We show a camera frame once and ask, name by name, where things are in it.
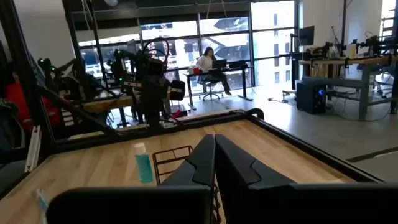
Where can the wooden background table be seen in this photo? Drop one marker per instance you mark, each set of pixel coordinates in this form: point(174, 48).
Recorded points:
point(105, 104)

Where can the grey-legged wooden workbench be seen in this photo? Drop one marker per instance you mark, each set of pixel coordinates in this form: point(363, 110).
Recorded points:
point(363, 84)

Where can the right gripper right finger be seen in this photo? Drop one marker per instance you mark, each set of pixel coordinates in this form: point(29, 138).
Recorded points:
point(280, 205)

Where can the blue toothbrush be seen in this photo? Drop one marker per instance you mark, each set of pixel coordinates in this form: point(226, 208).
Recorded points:
point(42, 203)

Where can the black computer tower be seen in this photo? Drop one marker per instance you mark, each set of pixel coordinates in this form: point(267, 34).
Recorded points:
point(309, 99)

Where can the background black robot arm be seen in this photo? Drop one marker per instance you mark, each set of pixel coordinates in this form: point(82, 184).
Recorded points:
point(46, 67)
point(119, 67)

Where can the black office chair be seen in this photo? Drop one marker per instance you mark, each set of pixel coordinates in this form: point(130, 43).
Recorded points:
point(211, 84)

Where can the person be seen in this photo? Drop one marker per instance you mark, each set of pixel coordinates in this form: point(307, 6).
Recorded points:
point(205, 63)
point(18, 99)

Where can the white aluminium rail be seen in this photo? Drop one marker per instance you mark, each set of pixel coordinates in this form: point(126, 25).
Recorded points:
point(33, 149)

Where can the red cup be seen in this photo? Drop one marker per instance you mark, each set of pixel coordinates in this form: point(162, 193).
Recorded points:
point(197, 70)

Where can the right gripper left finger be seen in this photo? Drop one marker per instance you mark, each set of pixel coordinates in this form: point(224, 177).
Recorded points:
point(140, 205)

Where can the black laptop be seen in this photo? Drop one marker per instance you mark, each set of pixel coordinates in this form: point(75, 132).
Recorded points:
point(219, 63)

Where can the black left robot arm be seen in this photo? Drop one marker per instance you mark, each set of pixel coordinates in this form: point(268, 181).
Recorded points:
point(154, 118)

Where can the black office desk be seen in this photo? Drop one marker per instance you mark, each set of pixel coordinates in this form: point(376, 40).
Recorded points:
point(236, 69)

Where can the black monitor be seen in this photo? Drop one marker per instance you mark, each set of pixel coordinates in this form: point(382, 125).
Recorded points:
point(307, 35)

